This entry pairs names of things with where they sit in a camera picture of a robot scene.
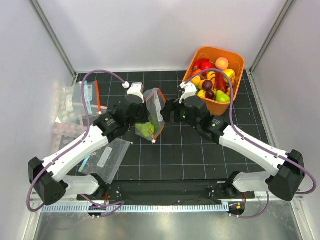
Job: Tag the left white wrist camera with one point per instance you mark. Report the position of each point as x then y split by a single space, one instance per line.
134 89

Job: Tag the left aluminium frame post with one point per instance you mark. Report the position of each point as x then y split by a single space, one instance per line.
52 35

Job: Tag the orange zipper clear bag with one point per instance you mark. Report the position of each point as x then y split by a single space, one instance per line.
155 102

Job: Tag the green pear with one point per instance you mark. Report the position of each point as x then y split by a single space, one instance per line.
222 97

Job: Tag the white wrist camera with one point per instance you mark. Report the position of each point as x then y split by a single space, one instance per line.
134 89
188 90

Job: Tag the dark red plum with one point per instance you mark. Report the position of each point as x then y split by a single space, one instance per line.
209 94

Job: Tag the aluminium front rail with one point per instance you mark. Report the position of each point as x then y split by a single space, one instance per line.
35 198

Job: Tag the peach fruit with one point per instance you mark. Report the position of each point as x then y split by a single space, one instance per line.
222 63

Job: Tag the aluminium frame post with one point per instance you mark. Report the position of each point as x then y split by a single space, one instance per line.
52 35
285 10

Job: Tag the clear bag white label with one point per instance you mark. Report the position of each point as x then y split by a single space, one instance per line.
105 162

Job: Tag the red chili pepper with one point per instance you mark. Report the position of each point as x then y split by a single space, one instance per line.
220 83

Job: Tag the right aluminium frame post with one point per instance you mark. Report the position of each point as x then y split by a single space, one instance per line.
285 10

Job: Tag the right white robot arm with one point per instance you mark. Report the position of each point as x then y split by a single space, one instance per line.
282 171

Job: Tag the dark purple plum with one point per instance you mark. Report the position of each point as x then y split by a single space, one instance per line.
207 85

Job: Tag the small orange pumpkin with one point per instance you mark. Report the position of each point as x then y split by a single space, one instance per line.
195 72

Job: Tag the green apple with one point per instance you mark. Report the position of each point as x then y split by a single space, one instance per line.
144 129
151 127

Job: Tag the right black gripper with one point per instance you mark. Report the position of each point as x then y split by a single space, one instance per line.
169 107

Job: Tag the yellow orange fruit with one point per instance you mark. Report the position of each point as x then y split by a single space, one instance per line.
196 80

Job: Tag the black grid mat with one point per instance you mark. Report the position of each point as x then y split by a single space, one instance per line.
179 152

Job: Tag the green apple top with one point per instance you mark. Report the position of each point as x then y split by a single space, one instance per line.
144 129

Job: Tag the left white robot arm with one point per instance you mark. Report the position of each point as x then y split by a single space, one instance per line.
48 177

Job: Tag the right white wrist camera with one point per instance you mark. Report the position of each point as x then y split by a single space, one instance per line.
188 90

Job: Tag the yellow bell pepper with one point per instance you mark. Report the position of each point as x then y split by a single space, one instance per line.
231 74

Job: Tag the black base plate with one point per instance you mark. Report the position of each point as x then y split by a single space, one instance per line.
161 192

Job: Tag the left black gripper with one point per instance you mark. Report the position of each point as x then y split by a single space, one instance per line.
146 114

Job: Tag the slotted cable duct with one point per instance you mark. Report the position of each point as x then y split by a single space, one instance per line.
86 207

